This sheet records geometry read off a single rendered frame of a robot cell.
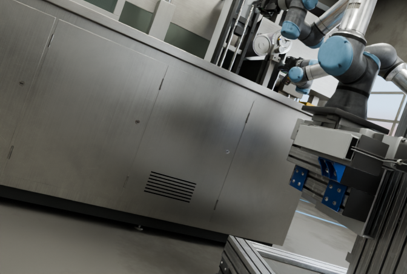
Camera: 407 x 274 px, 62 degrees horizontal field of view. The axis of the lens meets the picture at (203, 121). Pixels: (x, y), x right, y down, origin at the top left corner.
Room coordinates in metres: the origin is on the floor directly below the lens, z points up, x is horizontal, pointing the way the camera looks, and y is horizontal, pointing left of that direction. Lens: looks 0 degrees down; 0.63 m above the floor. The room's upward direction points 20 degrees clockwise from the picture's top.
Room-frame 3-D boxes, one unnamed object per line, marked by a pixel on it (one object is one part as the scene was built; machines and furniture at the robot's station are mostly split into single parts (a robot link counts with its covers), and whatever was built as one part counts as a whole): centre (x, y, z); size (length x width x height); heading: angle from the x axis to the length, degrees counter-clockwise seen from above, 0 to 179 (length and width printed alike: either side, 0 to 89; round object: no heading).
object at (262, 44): (2.16, -0.13, 1.18); 0.26 x 0.12 x 0.12; 23
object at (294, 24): (1.37, -0.22, 1.12); 0.11 x 0.08 x 0.11; 129
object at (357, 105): (1.24, -0.47, 0.87); 0.15 x 0.15 x 0.10
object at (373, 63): (1.24, -0.47, 0.98); 0.13 x 0.12 x 0.14; 129
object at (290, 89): (2.32, -0.39, 1.00); 0.40 x 0.16 x 0.06; 23
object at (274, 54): (2.04, -0.27, 1.05); 0.06 x 0.05 x 0.31; 23
